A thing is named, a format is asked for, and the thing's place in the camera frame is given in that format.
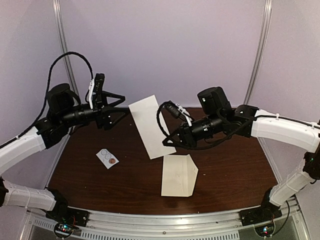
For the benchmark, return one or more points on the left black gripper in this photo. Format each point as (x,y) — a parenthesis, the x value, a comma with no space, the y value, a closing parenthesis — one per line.
(108,109)

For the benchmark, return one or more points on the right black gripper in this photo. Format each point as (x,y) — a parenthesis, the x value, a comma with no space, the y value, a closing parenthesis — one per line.
(188,138)

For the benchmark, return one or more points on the cream paper envelope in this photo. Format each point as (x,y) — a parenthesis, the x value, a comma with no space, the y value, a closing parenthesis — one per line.
(179,175)

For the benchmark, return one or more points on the white letter paper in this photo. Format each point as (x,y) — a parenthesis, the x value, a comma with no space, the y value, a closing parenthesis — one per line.
(144,113)

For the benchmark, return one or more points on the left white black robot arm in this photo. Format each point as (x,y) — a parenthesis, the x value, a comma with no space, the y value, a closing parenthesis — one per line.
(65,111)

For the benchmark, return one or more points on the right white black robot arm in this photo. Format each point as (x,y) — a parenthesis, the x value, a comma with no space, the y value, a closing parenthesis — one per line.
(222,122)

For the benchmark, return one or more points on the sticker sheet with wax seal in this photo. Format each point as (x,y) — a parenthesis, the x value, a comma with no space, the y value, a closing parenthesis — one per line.
(107,158)

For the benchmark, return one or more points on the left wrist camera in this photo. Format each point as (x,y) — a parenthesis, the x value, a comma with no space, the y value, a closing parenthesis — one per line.
(95,91)

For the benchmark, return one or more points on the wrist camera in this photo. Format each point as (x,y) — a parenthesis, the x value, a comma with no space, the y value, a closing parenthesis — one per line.
(95,91)
(179,112)

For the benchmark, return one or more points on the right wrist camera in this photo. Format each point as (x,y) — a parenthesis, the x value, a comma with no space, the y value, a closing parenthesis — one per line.
(179,112)

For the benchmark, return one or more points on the front aluminium rail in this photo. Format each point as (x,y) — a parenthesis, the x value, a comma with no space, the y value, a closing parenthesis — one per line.
(221,225)

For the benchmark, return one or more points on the left aluminium frame post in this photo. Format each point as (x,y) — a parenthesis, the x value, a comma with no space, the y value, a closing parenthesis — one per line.
(63,44)

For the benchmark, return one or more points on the aluminium frame post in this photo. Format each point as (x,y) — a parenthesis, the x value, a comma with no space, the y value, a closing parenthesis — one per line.
(63,44)
(263,37)

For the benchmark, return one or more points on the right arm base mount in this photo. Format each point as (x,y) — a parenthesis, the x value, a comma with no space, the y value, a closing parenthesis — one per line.
(262,217)

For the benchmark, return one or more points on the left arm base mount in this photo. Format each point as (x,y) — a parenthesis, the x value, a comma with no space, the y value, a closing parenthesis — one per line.
(68,223)

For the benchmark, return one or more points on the right aluminium frame post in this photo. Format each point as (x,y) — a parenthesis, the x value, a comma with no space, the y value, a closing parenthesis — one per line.
(263,37)

